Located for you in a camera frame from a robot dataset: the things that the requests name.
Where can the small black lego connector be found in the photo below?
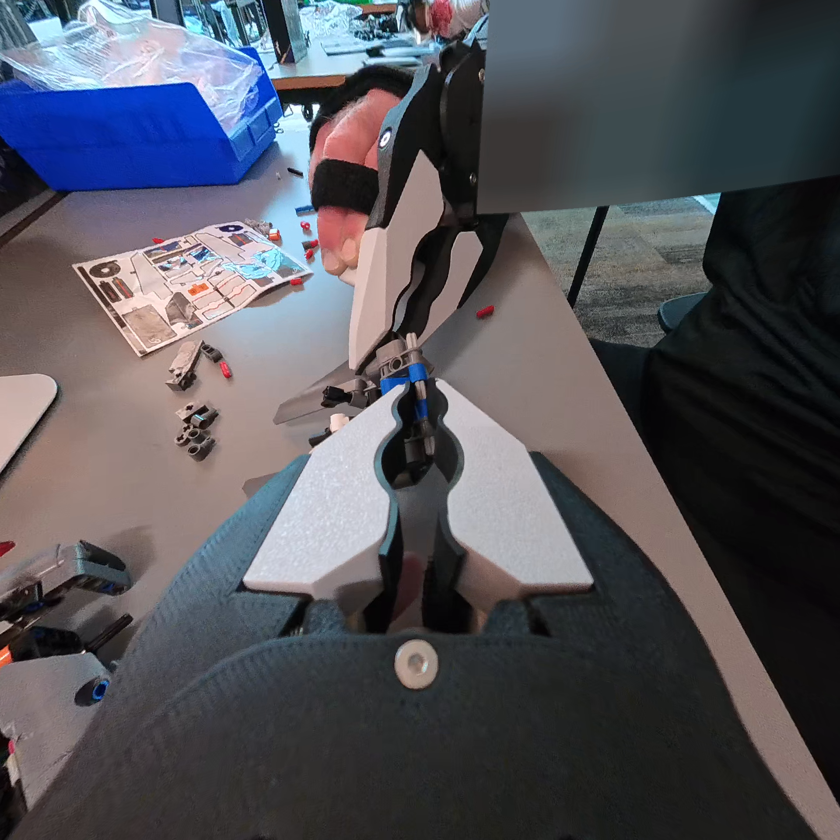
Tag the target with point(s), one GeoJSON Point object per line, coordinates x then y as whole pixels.
{"type": "Point", "coordinates": [210, 352]}

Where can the black cardboard box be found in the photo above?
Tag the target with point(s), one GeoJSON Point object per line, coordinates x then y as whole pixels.
{"type": "Point", "coordinates": [289, 33]}

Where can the background table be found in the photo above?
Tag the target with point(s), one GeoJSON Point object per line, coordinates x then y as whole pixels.
{"type": "Point", "coordinates": [308, 69]}

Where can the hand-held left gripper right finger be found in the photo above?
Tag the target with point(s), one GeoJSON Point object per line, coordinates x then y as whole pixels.
{"type": "Point", "coordinates": [518, 525]}

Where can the lego sticker sheet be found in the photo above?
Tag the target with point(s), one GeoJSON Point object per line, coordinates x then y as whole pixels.
{"type": "Point", "coordinates": [197, 282]}

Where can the black table leg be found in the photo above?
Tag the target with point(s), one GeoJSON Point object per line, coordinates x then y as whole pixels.
{"type": "Point", "coordinates": [587, 256]}

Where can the blue plastic bin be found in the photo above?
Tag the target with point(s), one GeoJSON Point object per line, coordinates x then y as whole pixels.
{"type": "Point", "coordinates": [131, 144]}

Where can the small grey lego piece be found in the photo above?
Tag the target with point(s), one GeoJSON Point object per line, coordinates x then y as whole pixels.
{"type": "Point", "coordinates": [259, 226]}

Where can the dark grey lego connector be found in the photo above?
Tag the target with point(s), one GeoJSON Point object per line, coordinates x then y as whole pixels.
{"type": "Point", "coordinates": [201, 448]}
{"type": "Point", "coordinates": [187, 436]}

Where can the large grey black lego model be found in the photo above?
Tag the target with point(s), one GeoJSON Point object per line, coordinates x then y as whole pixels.
{"type": "Point", "coordinates": [46, 682]}

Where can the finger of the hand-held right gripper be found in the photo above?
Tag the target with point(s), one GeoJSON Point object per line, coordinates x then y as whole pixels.
{"type": "Point", "coordinates": [394, 262]}
{"type": "Point", "coordinates": [459, 275]}

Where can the person's right hand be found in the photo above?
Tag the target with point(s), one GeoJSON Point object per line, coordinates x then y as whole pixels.
{"type": "Point", "coordinates": [348, 134]}

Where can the dark grey lego slope piece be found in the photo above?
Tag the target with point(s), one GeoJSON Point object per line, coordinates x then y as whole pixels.
{"type": "Point", "coordinates": [184, 367]}

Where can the dark teal office chair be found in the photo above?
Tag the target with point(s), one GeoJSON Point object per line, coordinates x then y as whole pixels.
{"type": "Point", "coordinates": [682, 312]}

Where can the clear plastic bag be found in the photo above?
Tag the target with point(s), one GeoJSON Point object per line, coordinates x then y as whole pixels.
{"type": "Point", "coordinates": [131, 46]}

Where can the silver flat lamp base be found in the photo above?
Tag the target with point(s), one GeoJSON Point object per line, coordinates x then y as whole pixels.
{"type": "Point", "coordinates": [19, 407]}

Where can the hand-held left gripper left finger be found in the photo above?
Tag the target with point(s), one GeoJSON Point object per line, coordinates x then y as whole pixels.
{"type": "Point", "coordinates": [315, 518]}

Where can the grey blue lego subassembly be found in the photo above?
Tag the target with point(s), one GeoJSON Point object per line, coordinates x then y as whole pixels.
{"type": "Point", "coordinates": [308, 405]}

